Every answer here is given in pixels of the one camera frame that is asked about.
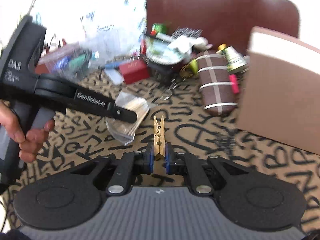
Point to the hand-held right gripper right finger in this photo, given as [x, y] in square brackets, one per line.
[168, 158]

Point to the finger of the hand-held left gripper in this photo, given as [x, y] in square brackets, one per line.
[126, 114]

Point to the steel wool scrubber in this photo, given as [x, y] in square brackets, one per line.
[187, 32]

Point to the yellow-green clip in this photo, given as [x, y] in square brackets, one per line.
[193, 66]

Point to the large clear plastic bag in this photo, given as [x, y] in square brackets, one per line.
[82, 52]

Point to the pink highlighter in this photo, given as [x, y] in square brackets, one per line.
[234, 83]

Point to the black mesh basket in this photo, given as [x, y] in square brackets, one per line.
[160, 72]

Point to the small clear packet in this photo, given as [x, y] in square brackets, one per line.
[114, 76]

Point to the brown chair back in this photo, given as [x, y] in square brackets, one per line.
[225, 15]

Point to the clear bag of toothpicks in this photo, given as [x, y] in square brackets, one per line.
[136, 106]

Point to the red box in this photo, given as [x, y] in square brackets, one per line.
[133, 71]

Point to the patterned plate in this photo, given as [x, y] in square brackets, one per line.
[162, 52]

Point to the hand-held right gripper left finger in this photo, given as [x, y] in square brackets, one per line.
[150, 158]

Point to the yellow-green box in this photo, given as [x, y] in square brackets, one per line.
[235, 59]

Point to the white cloth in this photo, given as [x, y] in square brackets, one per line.
[183, 45]

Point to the long brown box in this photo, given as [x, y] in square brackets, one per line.
[41, 68]

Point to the person's left hand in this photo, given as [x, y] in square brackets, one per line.
[32, 145]

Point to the blue pen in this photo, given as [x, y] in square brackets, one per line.
[113, 65]

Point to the brown grid-pattern glasses case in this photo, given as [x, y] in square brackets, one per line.
[216, 85]

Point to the letter-print tablecloth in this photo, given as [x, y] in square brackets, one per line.
[212, 145]

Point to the wooden clothespin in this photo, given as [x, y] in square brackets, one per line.
[159, 135]

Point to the brown cardboard box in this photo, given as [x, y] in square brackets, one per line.
[280, 97]

